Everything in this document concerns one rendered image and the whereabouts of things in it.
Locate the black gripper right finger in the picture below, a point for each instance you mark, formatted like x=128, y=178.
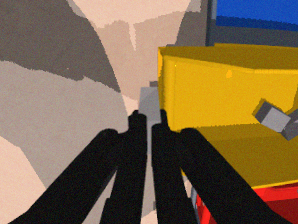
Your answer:
x=226, y=195

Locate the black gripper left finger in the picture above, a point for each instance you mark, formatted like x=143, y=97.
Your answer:
x=70, y=198

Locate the red bin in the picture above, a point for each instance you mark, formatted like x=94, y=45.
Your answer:
x=283, y=200

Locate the grey metal block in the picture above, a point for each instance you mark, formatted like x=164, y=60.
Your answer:
x=272, y=117
x=291, y=129

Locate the yellow bin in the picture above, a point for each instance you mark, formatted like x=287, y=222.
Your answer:
x=221, y=103

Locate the dark grey metal shelf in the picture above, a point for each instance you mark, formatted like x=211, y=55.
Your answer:
x=252, y=23

